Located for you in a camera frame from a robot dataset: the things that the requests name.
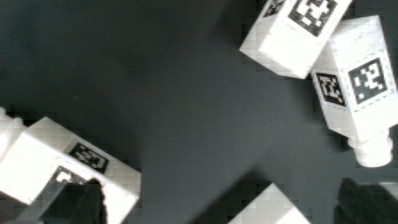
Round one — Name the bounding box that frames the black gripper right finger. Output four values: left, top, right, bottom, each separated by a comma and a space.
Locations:
334, 178, 398, 224

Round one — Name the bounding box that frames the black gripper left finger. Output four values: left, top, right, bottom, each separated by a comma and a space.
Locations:
41, 179, 106, 224

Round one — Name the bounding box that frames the white table leg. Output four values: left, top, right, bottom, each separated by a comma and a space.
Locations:
240, 0, 352, 79
0, 107, 140, 224
311, 15, 398, 168

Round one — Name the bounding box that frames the white square tabletop part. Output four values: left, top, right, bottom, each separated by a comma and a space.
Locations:
227, 184, 311, 224

